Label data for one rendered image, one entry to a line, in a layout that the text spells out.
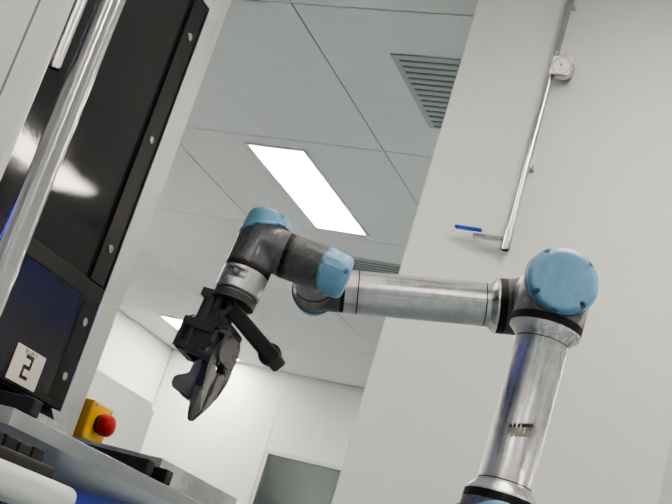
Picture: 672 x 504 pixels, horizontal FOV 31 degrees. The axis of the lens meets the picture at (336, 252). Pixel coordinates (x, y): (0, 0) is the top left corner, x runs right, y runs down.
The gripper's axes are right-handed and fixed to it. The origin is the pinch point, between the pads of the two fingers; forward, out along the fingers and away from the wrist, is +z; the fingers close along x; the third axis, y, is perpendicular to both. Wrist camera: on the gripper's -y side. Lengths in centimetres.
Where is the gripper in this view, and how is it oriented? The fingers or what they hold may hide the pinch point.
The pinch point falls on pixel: (197, 414)
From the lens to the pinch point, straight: 190.4
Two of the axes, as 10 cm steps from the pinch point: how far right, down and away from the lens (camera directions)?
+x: -2.4, -4.6, -8.6
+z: -3.6, 8.6, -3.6
